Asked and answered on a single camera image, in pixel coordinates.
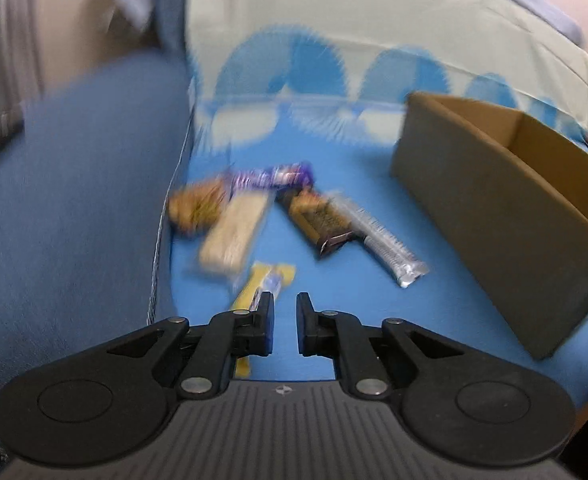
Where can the beige snack bar packet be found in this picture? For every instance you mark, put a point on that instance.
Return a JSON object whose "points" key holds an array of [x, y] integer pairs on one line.
{"points": [[234, 235]]}

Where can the blue fan-print bed sheet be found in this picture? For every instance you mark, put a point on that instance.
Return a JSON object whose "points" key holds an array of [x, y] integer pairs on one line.
{"points": [[424, 320]]}

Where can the golden snack bag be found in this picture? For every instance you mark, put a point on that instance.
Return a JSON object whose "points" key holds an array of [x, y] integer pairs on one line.
{"points": [[194, 205]]}

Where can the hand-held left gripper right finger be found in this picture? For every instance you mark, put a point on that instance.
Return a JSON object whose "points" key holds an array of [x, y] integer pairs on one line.
{"points": [[302, 321]]}

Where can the cardboard box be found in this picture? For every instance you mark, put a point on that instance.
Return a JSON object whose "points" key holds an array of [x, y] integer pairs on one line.
{"points": [[499, 220]]}

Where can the purple snack packet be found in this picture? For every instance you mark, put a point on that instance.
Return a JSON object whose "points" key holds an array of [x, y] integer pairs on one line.
{"points": [[274, 176]]}

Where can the yellow snack packet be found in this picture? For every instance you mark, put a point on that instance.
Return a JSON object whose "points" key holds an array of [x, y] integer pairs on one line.
{"points": [[261, 280]]}

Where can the grey striped curtain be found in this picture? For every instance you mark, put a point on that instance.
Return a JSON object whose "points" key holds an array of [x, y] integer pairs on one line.
{"points": [[9, 35]]}

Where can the dark brown snack packet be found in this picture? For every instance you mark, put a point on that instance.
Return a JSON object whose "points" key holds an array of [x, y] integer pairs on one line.
{"points": [[314, 220]]}

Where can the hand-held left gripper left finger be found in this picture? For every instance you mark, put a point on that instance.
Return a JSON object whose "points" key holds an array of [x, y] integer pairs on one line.
{"points": [[269, 321]]}

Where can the light blue cloth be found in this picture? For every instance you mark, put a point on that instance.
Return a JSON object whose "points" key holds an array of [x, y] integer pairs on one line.
{"points": [[549, 7]]}

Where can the silver snack packet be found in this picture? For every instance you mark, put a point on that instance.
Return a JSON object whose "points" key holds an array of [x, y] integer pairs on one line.
{"points": [[384, 242]]}

